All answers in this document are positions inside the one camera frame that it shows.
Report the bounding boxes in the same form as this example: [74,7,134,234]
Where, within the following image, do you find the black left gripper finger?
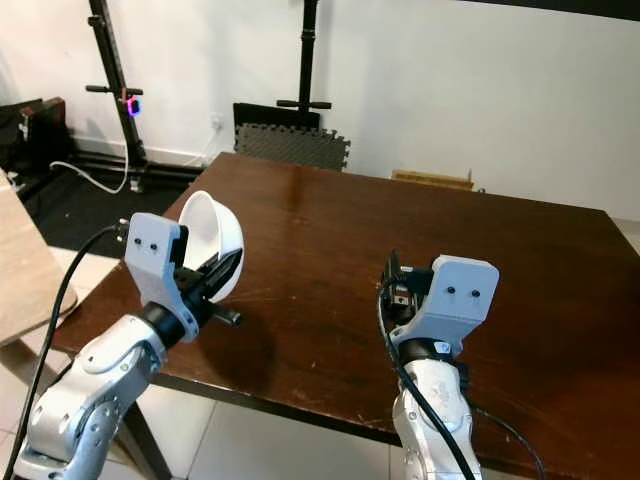
[205,262,248,304]
[188,252,233,291]

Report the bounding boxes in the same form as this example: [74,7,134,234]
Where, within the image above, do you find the white ceramic bowl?
[180,190,248,306]

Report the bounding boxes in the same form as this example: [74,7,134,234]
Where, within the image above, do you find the tan wooden board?
[391,168,478,192]

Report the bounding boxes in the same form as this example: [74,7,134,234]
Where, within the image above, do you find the black foam puzzle mat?
[233,103,351,172]

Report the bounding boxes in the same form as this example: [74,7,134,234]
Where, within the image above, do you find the light wood-grain table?
[0,170,79,347]

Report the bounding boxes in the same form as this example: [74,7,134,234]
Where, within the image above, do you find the black bag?
[0,98,67,169]

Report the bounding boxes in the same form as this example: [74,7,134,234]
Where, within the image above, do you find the black pole stand with device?
[86,0,147,193]

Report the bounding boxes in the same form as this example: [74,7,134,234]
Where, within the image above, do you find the plain black pole stand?
[278,0,334,109]

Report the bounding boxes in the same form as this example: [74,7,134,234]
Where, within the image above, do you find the light blue right wrist camera mount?
[405,256,501,356]

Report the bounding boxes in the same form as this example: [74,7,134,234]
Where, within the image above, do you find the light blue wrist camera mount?
[405,256,501,356]
[125,212,191,343]

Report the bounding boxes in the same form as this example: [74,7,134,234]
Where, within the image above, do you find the light blue left wrist camera mount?
[125,212,191,343]

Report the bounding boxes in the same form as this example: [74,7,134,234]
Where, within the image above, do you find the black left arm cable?
[5,222,131,480]

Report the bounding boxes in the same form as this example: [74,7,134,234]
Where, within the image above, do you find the white floor cable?
[50,150,133,196]

